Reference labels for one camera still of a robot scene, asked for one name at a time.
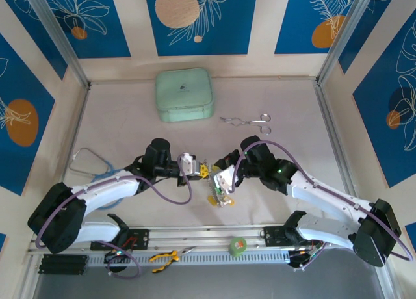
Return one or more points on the yellow capped key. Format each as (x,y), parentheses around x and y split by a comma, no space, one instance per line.
(212,201)

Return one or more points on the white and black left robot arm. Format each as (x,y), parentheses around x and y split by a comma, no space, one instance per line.
(104,190)

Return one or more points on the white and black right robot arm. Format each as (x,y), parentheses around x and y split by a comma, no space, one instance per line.
(325,198)

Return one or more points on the metal forceps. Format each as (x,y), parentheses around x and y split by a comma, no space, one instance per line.
(247,122)

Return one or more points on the grey and blue stethoscope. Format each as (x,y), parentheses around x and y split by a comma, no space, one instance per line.
(110,166)

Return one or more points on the green tape roll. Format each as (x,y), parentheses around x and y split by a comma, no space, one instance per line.
(238,246)

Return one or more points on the mint green square case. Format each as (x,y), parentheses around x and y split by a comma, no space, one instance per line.
(183,94)

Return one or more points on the yellow and black pliers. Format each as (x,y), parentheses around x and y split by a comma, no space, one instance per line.
(162,257)

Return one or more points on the black extrusion block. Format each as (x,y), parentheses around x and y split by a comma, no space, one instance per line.
(63,265)

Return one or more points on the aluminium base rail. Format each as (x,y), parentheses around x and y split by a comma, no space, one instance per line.
(208,237)

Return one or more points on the aluminium table side rail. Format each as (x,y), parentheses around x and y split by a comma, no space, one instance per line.
(327,117)
(80,117)

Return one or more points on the aluminium frame post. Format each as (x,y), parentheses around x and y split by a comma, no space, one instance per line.
(60,35)
(342,35)

